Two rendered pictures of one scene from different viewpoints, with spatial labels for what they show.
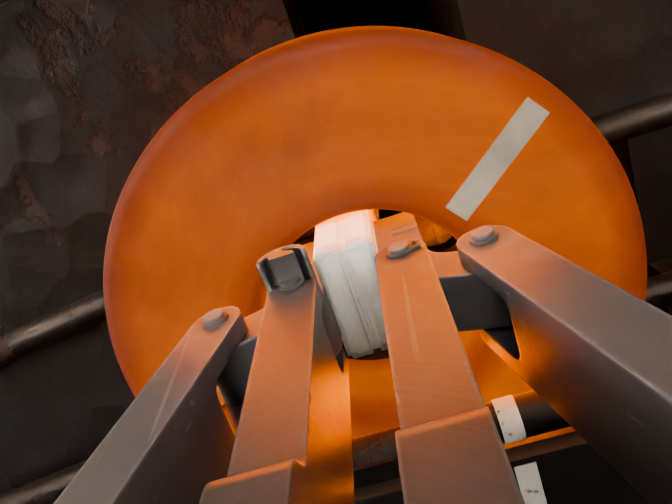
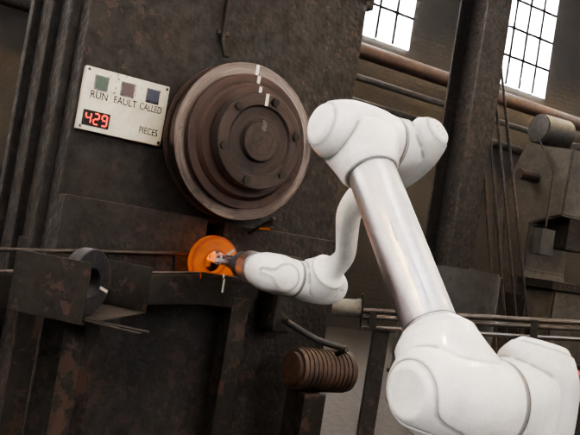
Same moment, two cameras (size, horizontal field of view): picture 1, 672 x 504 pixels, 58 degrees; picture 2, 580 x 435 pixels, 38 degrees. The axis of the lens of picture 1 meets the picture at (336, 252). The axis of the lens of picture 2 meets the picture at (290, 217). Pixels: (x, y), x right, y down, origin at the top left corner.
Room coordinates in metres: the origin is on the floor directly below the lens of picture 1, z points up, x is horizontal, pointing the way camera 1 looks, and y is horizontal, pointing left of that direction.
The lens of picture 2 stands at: (-1.87, 1.47, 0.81)
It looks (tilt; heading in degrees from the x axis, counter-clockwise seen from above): 2 degrees up; 320
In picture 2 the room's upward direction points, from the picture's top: 9 degrees clockwise
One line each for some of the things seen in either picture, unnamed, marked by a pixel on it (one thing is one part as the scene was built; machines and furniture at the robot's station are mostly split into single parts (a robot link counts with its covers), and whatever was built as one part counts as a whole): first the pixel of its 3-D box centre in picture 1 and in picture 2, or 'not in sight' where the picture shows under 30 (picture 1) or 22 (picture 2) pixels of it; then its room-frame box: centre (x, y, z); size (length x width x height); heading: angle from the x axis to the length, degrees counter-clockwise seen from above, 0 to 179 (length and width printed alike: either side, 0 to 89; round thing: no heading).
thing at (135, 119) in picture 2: not in sight; (123, 107); (0.32, 0.29, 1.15); 0.26 x 0.02 x 0.18; 83
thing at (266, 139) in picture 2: not in sight; (256, 141); (0.07, -0.02, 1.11); 0.28 x 0.06 x 0.28; 83
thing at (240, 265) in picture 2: not in sight; (253, 267); (-0.06, 0.02, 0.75); 0.09 x 0.06 x 0.09; 83
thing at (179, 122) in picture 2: not in sight; (240, 141); (0.17, -0.03, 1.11); 0.47 x 0.06 x 0.47; 83
